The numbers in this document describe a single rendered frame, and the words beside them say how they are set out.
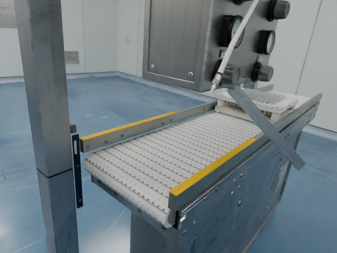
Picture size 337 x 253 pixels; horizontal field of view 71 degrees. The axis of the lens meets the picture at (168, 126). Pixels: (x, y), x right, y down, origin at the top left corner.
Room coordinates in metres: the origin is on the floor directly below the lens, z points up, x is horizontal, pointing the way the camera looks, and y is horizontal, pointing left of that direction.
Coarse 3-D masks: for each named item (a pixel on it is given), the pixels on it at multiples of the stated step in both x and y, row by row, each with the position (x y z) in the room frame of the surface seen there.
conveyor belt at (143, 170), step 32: (288, 96) 1.36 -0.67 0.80; (192, 128) 0.72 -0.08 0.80; (224, 128) 0.74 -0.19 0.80; (256, 128) 0.77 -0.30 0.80; (96, 160) 0.47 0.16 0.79; (128, 160) 0.48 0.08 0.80; (160, 160) 0.49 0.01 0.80; (192, 160) 0.50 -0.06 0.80; (128, 192) 0.38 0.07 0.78; (160, 192) 0.37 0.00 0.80
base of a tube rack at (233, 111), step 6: (228, 102) 0.99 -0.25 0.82; (216, 108) 0.93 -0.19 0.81; (222, 108) 0.91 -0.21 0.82; (228, 108) 0.90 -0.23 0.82; (234, 108) 0.91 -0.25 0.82; (240, 108) 0.91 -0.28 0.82; (228, 114) 0.89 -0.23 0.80; (234, 114) 0.88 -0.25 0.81; (240, 114) 0.86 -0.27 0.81; (246, 114) 0.85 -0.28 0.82; (282, 114) 0.88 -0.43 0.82; (252, 120) 0.83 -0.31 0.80; (270, 120) 0.80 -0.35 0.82
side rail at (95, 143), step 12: (192, 108) 0.82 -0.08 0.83; (204, 108) 0.88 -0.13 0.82; (156, 120) 0.67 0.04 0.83; (168, 120) 0.72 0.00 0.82; (180, 120) 0.77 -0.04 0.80; (120, 132) 0.57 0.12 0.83; (132, 132) 0.60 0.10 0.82; (144, 132) 0.64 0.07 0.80; (84, 144) 0.49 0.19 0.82; (96, 144) 0.51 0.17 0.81; (108, 144) 0.54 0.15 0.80
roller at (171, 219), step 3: (171, 210) 0.34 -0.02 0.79; (177, 210) 0.34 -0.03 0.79; (171, 213) 0.33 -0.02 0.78; (174, 213) 0.33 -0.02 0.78; (177, 213) 0.34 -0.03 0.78; (168, 216) 0.33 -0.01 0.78; (171, 216) 0.33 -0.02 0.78; (174, 216) 0.33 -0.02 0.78; (177, 216) 0.34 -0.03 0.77; (168, 219) 0.33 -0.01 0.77; (171, 219) 0.33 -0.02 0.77; (174, 219) 0.33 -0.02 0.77; (177, 219) 0.34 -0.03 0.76; (168, 222) 0.33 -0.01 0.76; (171, 222) 0.33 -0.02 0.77; (174, 222) 0.33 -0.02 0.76
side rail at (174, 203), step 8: (320, 96) 1.30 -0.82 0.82; (304, 104) 1.03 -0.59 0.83; (312, 104) 1.15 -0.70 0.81; (296, 112) 0.90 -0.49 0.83; (280, 120) 0.76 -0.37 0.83; (288, 120) 0.82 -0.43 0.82; (280, 128) 0.75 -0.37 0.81; (256, 136) 0.60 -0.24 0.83; (264, 136) 0.62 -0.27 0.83; (256, 144) 0.58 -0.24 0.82; (240, 152) 0.50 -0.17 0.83; (248, 152) 0.54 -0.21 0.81; (232, 160) 0.47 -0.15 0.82; (240, 160) 0.51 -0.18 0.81; (224, 168) 0.44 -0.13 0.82; (208, 176) 0.39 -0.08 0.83; (216, 176) 0.42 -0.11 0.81; (200, 184) 0.37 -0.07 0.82; (208, 184) 0.39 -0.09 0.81; (184, 192) 0.33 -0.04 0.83; (192, 192) 0.35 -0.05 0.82; (168, 200) 0.32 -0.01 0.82; (176, 200) 0.31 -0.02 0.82; (184, 200) 0.33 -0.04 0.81; (176, 208) 0.32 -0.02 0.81
